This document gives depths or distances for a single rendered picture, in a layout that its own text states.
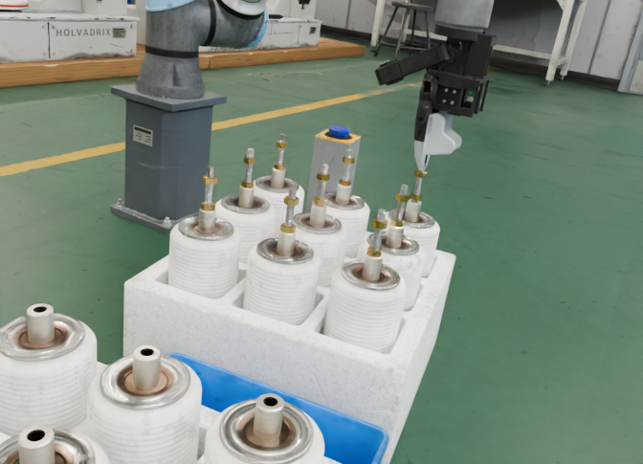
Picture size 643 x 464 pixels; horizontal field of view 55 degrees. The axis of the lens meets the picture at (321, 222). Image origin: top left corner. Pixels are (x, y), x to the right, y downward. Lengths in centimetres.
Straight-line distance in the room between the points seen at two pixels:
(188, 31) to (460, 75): 68
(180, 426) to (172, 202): 95
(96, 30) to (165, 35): 179
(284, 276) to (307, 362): 11
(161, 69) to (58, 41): 168
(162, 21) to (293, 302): 79
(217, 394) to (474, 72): 56
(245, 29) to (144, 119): 30
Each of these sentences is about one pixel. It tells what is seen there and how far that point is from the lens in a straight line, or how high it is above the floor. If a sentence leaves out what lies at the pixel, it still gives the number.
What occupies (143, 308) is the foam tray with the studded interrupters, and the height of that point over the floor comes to 15.
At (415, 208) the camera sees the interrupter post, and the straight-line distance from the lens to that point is 98.
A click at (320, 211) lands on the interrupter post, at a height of 27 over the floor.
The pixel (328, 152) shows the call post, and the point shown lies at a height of 29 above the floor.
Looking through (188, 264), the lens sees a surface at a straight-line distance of 83.
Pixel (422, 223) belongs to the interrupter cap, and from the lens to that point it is 98.
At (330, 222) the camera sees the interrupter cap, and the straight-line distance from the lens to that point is 92.
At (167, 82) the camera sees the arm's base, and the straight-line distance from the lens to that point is 141.
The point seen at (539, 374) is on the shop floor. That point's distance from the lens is 117.
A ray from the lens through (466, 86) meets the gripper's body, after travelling 90.
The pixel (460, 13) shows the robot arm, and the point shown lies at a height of 57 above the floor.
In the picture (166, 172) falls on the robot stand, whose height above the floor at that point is 14.
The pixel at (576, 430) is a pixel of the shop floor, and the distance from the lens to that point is 107.
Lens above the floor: 60
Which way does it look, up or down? 22 degrees down
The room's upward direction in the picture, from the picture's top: 8 degrees clockwise
